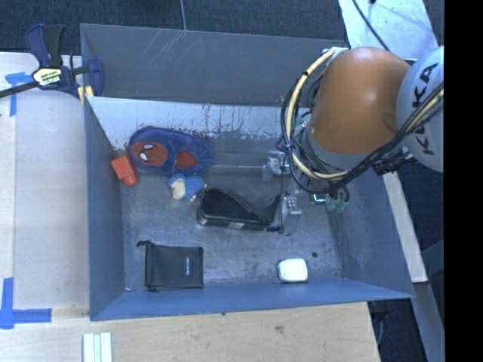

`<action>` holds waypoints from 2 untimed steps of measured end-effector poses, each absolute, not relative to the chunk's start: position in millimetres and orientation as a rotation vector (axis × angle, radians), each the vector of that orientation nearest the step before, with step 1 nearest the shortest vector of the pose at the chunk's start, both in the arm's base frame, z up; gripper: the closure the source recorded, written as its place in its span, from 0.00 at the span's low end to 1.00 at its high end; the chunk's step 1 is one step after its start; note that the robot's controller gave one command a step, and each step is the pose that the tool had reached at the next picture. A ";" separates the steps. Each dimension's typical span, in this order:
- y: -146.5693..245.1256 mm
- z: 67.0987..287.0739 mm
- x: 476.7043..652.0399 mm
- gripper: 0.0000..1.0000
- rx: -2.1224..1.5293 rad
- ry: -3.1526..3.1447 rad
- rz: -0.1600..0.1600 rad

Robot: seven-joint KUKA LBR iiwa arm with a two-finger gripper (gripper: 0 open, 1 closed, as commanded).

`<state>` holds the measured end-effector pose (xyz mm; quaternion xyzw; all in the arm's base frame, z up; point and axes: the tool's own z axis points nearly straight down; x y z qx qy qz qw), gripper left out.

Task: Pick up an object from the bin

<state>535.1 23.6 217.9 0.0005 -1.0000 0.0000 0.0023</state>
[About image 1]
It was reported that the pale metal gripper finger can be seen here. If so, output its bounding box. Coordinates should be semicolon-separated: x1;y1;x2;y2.
281;196;303;237
209;150;288;181

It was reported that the white rounded box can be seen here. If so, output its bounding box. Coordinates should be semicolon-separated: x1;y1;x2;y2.
276;258;309;284

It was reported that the black curved case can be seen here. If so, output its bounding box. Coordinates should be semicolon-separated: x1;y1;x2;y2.
195;187;282;232

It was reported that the grey metal bin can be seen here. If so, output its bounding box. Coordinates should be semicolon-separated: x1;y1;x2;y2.
79;23;417;322

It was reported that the blue and cream toy animal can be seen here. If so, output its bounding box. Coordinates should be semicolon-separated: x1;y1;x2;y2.
167;173;208;203

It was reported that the blue slipper with red mask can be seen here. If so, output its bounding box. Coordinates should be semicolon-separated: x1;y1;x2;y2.
128;125;216;178

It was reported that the black fabric pouch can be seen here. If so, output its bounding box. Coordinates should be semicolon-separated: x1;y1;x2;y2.
136;240;205;293

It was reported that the red-orange plastic block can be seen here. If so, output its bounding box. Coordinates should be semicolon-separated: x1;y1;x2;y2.
110;154;139;188

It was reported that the pale wood board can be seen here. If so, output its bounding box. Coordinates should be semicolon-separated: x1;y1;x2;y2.
13;88;91;310

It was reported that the black cylinder on white bracket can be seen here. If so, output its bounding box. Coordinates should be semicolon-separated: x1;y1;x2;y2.
371;155;415;176

